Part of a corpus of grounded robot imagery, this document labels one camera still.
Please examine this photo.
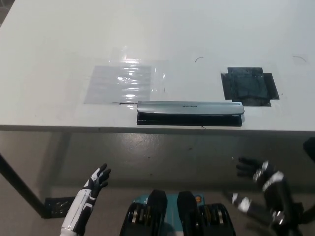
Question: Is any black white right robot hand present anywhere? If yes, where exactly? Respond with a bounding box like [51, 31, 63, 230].
[222, 157, 297, 219]

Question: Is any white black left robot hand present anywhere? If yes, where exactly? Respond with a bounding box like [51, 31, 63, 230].
[61, 163, 112, 233]

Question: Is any black robot torso teal top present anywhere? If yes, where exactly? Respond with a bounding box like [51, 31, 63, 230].
[120, 188, 238, 236]

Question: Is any black floor plate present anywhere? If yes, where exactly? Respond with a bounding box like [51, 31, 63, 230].
[45, 196, 76, 219]

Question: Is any black table leg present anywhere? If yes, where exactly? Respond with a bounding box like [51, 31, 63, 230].
[0, 152, 48, 219]

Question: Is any black tape patch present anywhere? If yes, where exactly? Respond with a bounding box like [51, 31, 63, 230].
[220, 67, 281, 107]

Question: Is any clear plastic sheet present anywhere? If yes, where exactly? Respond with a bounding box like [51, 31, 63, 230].
[83, 46, 171, 105]

